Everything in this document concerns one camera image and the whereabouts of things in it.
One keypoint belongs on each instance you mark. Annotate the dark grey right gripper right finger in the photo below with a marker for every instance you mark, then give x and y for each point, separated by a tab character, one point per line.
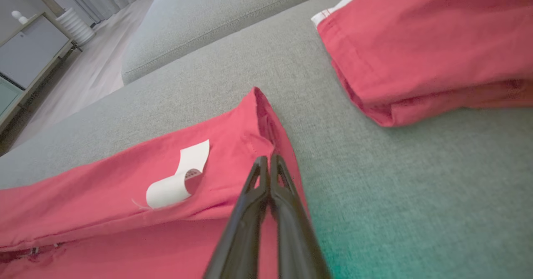
295	237

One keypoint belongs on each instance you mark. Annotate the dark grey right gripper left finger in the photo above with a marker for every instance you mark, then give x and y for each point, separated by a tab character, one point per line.
245	229

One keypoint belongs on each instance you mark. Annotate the red and white jersey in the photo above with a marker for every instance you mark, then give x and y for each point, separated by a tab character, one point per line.
104	187

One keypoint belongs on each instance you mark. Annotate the red shorts with white stripe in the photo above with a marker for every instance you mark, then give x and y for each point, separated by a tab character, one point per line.
424	46

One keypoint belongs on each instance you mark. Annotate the large grey sofa seat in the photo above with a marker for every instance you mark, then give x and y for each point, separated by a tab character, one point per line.
416	195

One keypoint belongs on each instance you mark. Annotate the grey sofa seat cushion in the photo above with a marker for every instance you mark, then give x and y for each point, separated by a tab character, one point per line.
216	16

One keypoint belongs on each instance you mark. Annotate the white ribbed bin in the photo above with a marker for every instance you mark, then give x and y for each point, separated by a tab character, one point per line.
77	27

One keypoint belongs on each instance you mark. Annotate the grey low cabinet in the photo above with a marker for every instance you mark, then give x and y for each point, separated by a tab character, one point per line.
29	58

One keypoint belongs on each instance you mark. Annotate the white figurine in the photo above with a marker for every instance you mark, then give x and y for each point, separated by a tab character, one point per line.
19	17

